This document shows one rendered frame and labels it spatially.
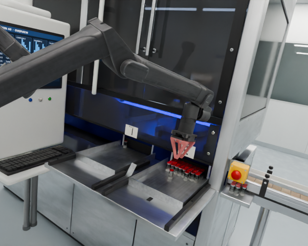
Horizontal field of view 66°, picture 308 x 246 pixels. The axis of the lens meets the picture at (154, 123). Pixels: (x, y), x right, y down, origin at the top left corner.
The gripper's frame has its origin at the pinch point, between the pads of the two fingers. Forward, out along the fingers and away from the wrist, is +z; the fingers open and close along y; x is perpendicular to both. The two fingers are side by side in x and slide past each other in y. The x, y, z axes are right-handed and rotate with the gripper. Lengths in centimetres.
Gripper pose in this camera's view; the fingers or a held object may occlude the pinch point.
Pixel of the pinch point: (178, 155)
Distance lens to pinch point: 89.1
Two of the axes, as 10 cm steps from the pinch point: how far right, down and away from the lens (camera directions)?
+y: 5.0, 0.6, 8.7
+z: -2.5, 9.7, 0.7
